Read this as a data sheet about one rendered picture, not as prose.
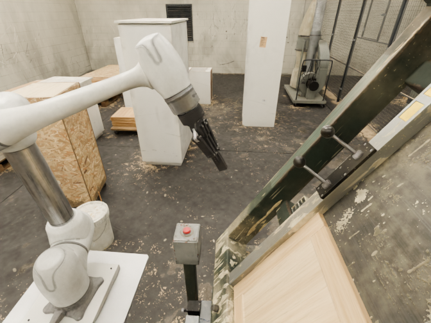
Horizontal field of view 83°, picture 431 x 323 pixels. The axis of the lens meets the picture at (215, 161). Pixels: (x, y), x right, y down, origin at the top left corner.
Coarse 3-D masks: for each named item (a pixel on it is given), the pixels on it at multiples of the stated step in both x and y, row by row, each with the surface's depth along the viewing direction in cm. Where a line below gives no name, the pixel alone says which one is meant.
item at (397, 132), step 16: (400, 112) 63; (416, 112) 58; (384, 128) 65; (400, 128) 60; (416, 128) 60; (384, 144) 62; (400, 144) 62; (368, 160) 65; (384, 160) 65; (352, 176) 68; (336, 192) 71; (304, 208) 79; (320, 208) 75; (288, 224) 82; (272, 240) 86; (256, 256) 90; (240, 272) 95
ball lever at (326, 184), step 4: (296, 156) 75; (300, 156) 74; (296, 160) 74; (300, 160) 73; (304, 160) 74; (296, 164) 74; (300, 164) 73; (304, 164) 74; (308, 168) 74; (312, 172) 74; (316, 176) 73; (320, 180) 73; (324, 180) 73; (328, 180) 72; (324, 184) 72; (328, 184) 72; (324, 188) 73
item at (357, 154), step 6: (324, 126) 69; (330, 126) 68; (324, 132) 68; (330, 132) 68; (336, 138) 68; (342, 144) 68; (354, 150) 67; (360, 150) 67; (354, 156) 67; (360, 156) 66
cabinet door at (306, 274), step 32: (320, 224) 72; (288, 256) 78; (320, 256) 67; (256, 288) 85; (288, 288) 72; (320, 288) 62; (352, 288) 55; (256, 320) 78; (288, 320) 67; (320, 320) 58; (352, 320) 51
